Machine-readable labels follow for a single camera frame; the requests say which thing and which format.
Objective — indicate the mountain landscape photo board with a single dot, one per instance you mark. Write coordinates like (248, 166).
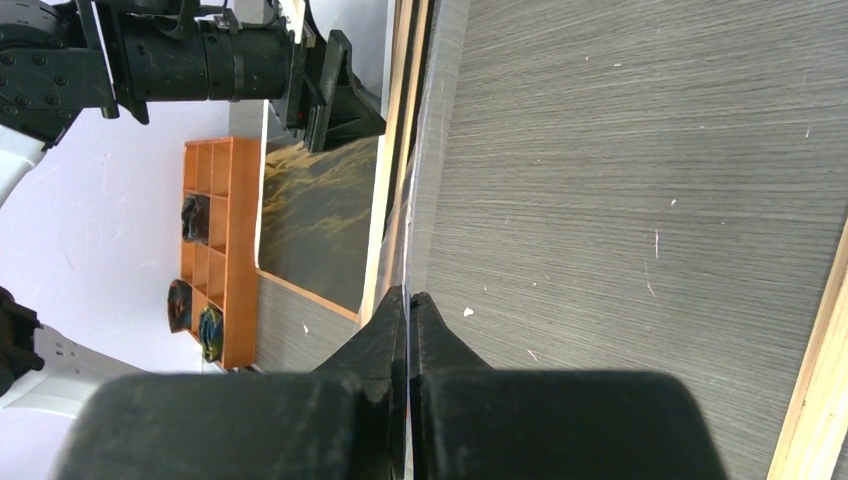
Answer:
(313, 228)

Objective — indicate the orange compartment tray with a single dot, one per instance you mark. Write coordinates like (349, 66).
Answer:
(222, 272)

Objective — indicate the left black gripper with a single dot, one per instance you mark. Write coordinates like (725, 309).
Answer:
(176, 51)

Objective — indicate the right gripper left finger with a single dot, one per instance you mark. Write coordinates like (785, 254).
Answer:
(343, 420)

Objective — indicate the black orange coiled bundle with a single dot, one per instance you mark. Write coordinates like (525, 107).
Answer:
(179, 306)

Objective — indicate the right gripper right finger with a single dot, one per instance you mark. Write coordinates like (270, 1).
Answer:
(473, 421)

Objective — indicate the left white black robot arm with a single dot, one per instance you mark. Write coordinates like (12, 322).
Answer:
(58, 60)

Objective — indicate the black yellow-green coiled bundle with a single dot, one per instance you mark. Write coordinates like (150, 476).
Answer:
(211, 333)

